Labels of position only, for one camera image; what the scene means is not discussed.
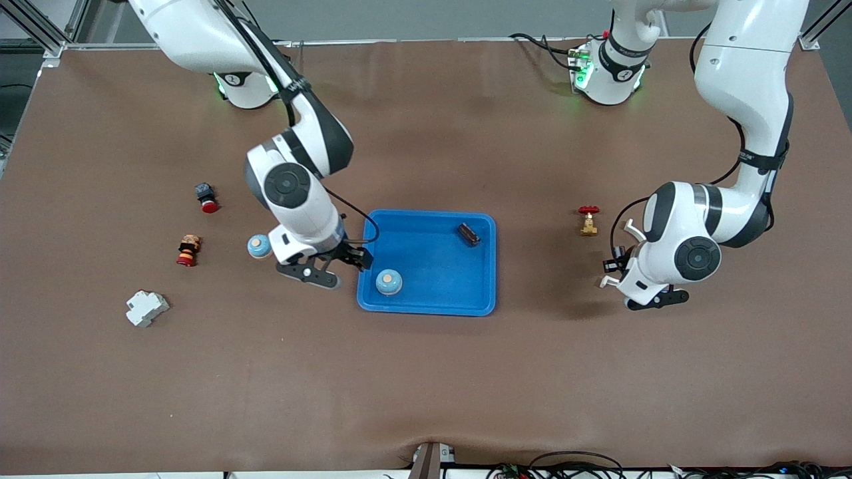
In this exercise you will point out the white curved plastic clamp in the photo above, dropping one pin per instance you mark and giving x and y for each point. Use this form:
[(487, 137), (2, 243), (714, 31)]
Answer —
[(632, 226)]

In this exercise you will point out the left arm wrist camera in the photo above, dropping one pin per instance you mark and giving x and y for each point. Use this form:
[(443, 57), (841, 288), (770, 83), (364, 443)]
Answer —
[(659, 299)]

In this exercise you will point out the white circuit breaker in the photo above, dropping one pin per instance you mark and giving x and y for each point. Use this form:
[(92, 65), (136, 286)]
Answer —
[(146, 308)]

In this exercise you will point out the blue dome bell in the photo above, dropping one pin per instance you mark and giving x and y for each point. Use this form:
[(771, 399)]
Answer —
[(259, 246), (389, 282)]

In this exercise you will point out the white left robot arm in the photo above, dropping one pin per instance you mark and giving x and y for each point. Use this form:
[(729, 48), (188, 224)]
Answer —
[(745, 66)]

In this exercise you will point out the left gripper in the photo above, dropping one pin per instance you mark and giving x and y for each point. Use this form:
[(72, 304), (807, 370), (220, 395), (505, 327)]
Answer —
[(616, 261)]

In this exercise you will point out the red push button black body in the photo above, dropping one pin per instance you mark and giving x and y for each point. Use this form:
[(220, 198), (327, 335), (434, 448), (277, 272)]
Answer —
[(206, 197)]

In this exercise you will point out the brown table mat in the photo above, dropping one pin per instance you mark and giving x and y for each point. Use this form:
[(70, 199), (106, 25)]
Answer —
[(426, 386)]

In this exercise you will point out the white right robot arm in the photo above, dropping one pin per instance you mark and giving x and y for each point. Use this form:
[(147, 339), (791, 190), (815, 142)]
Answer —
[(200, 40)]

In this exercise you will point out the blue plastic tray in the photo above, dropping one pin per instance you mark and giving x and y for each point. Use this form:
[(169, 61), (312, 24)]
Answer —
[(426, 266)]

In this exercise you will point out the red yellow emergency stop button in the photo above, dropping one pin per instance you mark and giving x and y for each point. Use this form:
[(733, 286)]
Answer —
[(188, 251)]

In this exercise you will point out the aluminium frame post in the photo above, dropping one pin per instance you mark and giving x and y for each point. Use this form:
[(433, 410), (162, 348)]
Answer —
[(53, 48), (809, 41)]

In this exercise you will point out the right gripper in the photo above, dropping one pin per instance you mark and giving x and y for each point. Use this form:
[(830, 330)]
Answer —
[(348, 253)]

